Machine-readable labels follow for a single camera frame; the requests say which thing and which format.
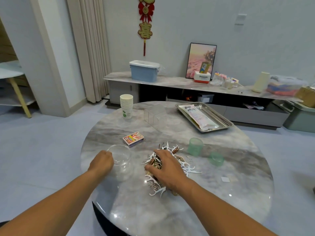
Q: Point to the person's right hand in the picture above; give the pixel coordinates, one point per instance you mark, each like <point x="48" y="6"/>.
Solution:
<point x="170" y="172"/>

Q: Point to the person's left hand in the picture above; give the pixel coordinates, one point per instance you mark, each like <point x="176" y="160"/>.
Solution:
<point x="102" y="164"/>

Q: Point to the clear round plastic bowl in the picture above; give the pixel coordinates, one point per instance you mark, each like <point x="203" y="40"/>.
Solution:
<point x="120" y="157"/>

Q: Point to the pile of floss picks and clips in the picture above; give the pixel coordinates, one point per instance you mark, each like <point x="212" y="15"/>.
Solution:
<point x="189" y="167"/>

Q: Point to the translucent green plastic cup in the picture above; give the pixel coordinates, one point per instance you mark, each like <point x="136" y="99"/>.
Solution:
<point x="195" y="147"/>

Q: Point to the colourful matchbox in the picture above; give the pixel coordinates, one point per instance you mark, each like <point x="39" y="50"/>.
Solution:
<point x="133" y="139"/>

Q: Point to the clear ribbed organizer box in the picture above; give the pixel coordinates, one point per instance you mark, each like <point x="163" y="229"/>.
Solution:
<point x="153" y="115"/>

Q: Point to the clear printed plastic bag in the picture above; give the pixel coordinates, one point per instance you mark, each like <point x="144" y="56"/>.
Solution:
<point x="199" y="117"/>

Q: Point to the group of white paper cups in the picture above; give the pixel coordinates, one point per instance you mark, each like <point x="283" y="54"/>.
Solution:
<point x="126" y="106"/>

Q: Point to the metal tray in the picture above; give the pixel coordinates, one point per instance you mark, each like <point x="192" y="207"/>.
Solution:
<point x="224" y="123"/>

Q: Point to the person's right forearm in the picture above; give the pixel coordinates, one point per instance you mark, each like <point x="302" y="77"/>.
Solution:
<point x="221" y="213"/>

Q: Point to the person's left forearm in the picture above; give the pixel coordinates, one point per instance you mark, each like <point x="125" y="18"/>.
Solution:
<point x="49" y="209"/>

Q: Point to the pale green plastic lid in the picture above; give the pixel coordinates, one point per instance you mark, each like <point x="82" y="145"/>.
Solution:
<point x="216" y="158"/>

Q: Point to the white box in cabinet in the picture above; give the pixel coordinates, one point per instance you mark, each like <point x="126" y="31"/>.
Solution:
<point x="205" y="99"/>

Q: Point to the grey cabinet with marble top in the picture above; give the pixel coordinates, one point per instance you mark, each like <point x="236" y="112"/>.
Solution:
<point x="172" y="81"/>

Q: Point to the white and red small box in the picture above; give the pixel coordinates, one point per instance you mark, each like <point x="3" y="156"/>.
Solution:
<point x="202" y="77"/>

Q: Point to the blue storage box white lid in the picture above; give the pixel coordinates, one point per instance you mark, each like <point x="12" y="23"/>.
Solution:
<point x="144" y="72"/>

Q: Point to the clear bag of snacks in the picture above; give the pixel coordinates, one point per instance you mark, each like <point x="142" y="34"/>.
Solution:
<point x="219" y="79"/>

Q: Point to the loose papers in cabinet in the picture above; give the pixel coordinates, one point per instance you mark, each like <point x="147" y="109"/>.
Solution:
<point x="254" y="106"/>

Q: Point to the small colourful box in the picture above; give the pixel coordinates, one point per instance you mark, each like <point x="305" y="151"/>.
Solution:
<point x="204" y="67"/>

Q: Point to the colourful small packet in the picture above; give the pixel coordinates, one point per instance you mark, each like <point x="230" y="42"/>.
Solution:
<point x="235" y="81"/>

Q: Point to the framed pink picture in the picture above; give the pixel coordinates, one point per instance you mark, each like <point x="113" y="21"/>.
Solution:
<point x="195" y="59"/>

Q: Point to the beige curtain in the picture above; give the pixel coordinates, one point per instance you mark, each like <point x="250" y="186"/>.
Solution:
<point x="88" y="46"/>

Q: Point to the cream paper roll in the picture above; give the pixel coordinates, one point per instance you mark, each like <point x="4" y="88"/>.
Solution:
<point x="261" y="82"/>

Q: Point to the grey green storage bin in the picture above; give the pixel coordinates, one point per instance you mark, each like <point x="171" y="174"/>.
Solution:
<point x="299" y="118"/>

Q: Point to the clear storage box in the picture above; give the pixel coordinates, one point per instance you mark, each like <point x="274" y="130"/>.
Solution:
<point x="285" y="86"/>

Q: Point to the cardboard box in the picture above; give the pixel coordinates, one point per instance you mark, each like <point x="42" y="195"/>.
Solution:
<point x="306" y="96"/>

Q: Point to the red gold wall hanging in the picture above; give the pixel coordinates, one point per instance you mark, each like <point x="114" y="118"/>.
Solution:
<point x="145" y="19"/>

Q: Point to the white wall switch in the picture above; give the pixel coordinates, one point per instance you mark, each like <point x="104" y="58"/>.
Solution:
<point x="240" y="19"/>

